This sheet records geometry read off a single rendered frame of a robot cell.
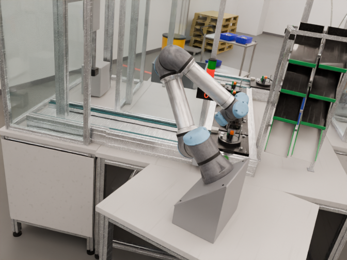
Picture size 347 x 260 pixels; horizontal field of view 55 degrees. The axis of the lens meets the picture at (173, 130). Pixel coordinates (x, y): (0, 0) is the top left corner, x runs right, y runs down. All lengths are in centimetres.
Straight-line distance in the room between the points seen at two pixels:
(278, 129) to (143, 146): 80
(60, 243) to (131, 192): 109
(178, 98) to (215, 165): 38
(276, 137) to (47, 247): 173
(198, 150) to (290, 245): 58
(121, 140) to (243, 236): 89
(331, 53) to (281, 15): 1128
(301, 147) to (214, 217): 84
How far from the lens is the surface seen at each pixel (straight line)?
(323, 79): 205
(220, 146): 198
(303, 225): 177
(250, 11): 1265
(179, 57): 152
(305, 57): 191
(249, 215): 170
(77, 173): 216
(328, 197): 204
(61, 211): 240
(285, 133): 205
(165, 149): 194
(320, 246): 257
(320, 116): 204
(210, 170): 146
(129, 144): 199
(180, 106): 160
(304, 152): 205
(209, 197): 137
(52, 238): 271
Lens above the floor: 188
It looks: 26 degrees down
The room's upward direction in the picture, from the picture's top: 8 degrees clockwise
